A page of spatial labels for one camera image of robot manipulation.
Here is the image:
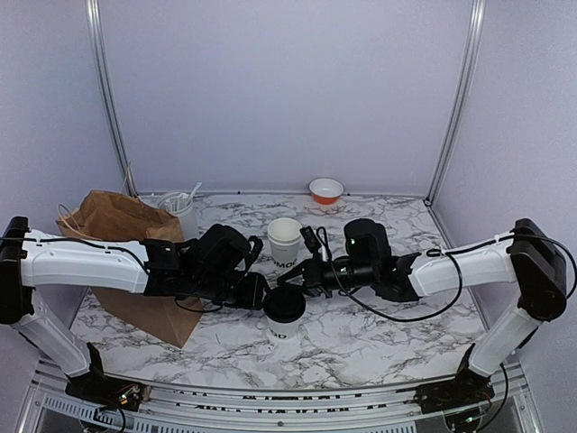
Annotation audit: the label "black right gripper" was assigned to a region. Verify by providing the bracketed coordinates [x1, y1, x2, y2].
[278, 253, 377, 298]

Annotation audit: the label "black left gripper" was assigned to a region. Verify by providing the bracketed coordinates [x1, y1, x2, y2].
[193, 272, 276, 311]

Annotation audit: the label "black coffee cup lid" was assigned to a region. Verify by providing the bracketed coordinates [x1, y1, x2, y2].
[263, 288, 306, 323]

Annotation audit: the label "white paper cups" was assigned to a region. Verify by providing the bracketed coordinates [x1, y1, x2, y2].
[267, 217, 302, 270]

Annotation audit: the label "single white paper cup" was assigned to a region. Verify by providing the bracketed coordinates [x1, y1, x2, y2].
[267, 318, 300, 341]

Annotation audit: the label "brown paper bag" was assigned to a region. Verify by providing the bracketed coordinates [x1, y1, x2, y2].
[54, 162, 204, 349]

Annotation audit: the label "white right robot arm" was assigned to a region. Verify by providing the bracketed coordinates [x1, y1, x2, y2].
[277, 218, 576, 404]

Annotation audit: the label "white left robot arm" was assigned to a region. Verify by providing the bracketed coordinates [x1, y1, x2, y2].
[1, 216, 269, 401]

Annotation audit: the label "orange white bowl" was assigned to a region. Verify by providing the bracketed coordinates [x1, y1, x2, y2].
[308, 178, 343, 206]

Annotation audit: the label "white container with sachets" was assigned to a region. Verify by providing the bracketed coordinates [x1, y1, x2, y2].
[157, 191, 199, 240]

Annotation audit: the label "white plastic spoon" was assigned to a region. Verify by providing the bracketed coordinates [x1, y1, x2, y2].
[188, 181, 203, 201]

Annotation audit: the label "front aluminium rail frame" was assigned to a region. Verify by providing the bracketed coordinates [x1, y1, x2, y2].
[15, 358, 545, 432]

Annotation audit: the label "right corner aluminium post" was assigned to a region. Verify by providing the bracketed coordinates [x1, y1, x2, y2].
[426, 0, 488, 202]

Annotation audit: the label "corner aluminium post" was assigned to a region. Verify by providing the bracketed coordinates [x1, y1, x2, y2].
[426, 0, 488, 202]
[85, 0, 138, 197]

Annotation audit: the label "left corner aluminium post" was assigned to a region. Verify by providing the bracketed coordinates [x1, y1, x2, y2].
[85, 0, 138, 197]

